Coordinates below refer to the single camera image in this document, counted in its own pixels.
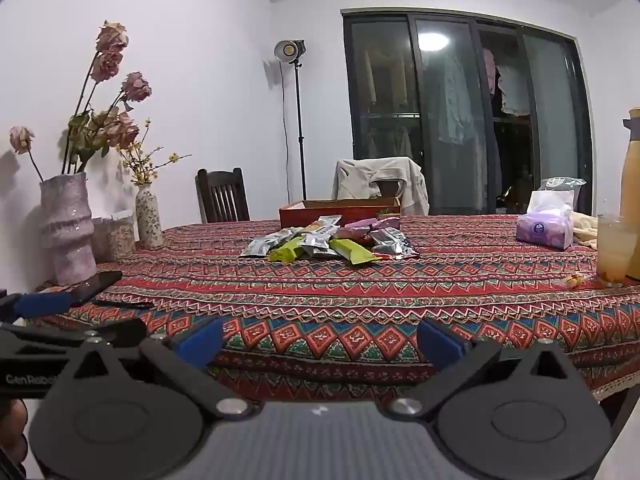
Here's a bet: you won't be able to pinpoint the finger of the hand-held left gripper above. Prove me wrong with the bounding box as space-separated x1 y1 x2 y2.
0 291 72 321
0 317 147 350

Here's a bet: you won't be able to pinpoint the pile of silver snack packets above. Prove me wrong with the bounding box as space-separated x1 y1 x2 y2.
239 215 422 262

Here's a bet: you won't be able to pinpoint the orange cardboard box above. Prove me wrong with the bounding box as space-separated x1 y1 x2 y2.
278 199 402 231

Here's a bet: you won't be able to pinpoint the black framed sliding glass door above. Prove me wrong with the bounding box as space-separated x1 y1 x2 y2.
340 8 596 217

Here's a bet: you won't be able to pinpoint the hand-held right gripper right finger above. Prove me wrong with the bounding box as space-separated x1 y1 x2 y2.
382 317 583 419

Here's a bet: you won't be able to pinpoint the person's left hand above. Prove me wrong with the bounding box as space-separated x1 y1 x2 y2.
0 401 29 480

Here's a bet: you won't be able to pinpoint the tan cloth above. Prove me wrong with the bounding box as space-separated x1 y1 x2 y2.
571 211 600 250

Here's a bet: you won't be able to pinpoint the green snack packet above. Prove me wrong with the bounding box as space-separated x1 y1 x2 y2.
329 238 380 267
269 236 307 264

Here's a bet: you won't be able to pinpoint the clear glass jar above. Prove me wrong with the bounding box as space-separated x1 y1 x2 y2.
91 210 136 263

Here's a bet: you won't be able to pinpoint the large pink ceramic vase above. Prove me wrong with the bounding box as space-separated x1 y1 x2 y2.
39 172 97 286

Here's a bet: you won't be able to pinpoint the studio light on stand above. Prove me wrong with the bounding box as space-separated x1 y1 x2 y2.
272 39 311 202

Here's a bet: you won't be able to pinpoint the dried pink roses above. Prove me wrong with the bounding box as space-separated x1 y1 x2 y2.
9 20 153 181

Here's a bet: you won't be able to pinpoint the black phone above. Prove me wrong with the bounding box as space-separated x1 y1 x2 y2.
37 271 124 307

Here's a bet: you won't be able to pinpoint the yellow bottle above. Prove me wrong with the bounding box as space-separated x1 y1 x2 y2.
619 107 640 281

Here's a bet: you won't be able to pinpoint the small floral vase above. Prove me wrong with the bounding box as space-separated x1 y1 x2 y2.
135 183 165 250

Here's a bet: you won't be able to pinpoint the hanging pink garment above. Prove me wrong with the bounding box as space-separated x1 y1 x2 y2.
482 49 497 96

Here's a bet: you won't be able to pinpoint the hanging white garment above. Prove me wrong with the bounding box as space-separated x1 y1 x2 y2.
495 65 531 116

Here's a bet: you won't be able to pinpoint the purple tissue pack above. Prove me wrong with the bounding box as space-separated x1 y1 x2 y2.
516 190 576 251

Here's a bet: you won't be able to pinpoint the yellow flower sprigs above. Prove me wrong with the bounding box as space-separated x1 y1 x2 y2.
116 119 193 187

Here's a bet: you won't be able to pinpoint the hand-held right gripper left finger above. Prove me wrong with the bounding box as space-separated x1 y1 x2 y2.
50 317 262 420

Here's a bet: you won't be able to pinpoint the glass cup with drink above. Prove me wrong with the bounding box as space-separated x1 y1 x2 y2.
596 214 640 289

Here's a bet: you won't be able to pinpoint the beige jacket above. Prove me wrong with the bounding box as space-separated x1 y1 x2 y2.
332 156 430 217

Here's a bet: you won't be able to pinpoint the black pen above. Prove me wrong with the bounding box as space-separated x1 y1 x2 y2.
90 300 156 310

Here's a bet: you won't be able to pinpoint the hanging pale blue garment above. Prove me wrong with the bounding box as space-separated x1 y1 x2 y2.
437 55 474 146

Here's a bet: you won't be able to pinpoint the pink snack packet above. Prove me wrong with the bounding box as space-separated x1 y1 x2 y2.
345 217 401 231

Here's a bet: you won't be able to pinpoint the clear plastic bag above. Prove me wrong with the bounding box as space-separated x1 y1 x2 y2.
539 176 589 207

